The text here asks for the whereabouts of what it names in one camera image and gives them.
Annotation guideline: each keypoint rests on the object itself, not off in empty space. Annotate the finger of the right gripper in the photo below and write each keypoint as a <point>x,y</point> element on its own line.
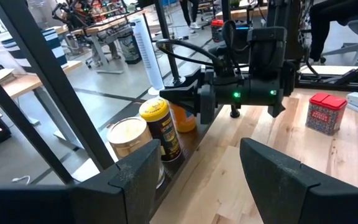
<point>185,95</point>

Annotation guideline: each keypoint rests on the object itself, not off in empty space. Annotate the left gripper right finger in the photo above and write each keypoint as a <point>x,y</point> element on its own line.
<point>291,199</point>

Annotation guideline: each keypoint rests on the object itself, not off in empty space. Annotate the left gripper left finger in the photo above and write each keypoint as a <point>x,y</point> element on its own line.
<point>104,205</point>

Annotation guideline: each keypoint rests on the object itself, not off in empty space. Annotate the black-lid orange spice bottle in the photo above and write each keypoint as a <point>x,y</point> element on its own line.
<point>183,121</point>

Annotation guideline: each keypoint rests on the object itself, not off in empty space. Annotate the yellow-lid spice jar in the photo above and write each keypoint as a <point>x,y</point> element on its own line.
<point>163,130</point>

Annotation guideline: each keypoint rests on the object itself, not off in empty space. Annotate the tan-lid spice jar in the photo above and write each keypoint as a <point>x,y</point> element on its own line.
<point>127,135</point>

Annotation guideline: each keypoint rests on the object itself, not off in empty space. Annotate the red-lid patterned spice tin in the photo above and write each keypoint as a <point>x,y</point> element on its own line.
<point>325,115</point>

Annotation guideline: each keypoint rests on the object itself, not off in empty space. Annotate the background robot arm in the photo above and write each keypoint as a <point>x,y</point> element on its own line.
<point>68,12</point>

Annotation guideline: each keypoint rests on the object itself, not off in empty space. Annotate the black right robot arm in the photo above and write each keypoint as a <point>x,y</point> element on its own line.
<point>286,15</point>

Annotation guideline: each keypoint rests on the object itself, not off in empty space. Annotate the white tower fan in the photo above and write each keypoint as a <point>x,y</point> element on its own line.
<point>148,53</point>

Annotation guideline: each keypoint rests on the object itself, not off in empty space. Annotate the red-lid canister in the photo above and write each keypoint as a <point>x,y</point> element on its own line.
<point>217,29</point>

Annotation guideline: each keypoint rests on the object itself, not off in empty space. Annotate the person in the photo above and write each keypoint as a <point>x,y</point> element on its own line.
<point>325,18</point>
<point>187,12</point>

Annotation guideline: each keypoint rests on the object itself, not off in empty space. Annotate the wooden office desk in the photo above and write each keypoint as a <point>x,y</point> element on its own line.
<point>14,87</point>
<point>104,26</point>

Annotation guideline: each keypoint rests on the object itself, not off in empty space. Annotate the white box with blue stripe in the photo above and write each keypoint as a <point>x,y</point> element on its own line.
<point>56,49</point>

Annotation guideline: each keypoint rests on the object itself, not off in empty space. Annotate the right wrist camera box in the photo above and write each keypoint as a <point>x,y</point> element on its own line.
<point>267,51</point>

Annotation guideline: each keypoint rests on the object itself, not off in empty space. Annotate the black aluminium rig frame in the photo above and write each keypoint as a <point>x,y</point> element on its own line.
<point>337,77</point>

